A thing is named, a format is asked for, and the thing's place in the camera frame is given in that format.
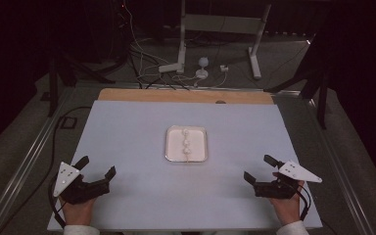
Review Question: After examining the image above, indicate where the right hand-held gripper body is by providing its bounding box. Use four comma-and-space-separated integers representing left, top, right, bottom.
254, 160, 323, 200

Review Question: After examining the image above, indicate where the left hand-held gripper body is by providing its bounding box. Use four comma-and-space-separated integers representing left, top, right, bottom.
52, 161, 111, 206

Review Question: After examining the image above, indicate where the wooden skewer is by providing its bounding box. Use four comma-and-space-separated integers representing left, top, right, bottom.
183, 127, 191, 164

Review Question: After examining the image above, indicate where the shiny metal tray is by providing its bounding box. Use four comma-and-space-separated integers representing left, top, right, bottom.
164, 125, 209, 164

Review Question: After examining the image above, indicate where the person's left hand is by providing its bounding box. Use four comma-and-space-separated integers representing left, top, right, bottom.
59, 195, 98, 227

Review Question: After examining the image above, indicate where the person's right hand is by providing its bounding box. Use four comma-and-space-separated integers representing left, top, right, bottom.
268, 172, 306, 226

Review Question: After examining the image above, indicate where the black square floor socket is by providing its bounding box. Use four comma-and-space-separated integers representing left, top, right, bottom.
60, 116, 78, 129

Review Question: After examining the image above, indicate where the pale table cover sheet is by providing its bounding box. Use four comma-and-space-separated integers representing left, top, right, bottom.
47, 99, 323, 232

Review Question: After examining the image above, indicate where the black floor stand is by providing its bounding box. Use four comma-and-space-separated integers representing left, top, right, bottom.
47, 48, 116, 118
263, 32, 329, 130

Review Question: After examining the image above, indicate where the white round webcam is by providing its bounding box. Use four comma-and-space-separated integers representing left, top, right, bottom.
195, 57, 211, 80

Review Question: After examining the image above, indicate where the white metal stand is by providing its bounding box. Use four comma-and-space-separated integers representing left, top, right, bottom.
158, 0, 272, 80

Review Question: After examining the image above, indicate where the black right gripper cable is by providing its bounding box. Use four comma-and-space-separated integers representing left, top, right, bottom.
294, 182, 312, 222

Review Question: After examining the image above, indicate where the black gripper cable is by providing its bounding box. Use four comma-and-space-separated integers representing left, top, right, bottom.
294, 182, 312, 222
47, 177, 68, 229

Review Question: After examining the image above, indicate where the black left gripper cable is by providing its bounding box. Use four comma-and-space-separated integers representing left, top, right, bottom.
47, 177, 68, 229

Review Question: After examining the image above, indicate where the long black floor cable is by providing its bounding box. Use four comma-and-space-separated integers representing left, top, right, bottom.
0, 106, 92, 235

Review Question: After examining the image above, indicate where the aluminium floor rail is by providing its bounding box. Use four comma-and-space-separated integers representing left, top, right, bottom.
0, 85, 76, 235
302, 96, 375, 235

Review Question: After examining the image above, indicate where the thin white adapter cable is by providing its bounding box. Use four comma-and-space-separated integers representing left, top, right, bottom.
193, 70, 228, 89

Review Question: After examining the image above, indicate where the black cable bundle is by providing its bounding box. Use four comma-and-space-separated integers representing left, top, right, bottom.
127, 48, 191, 91

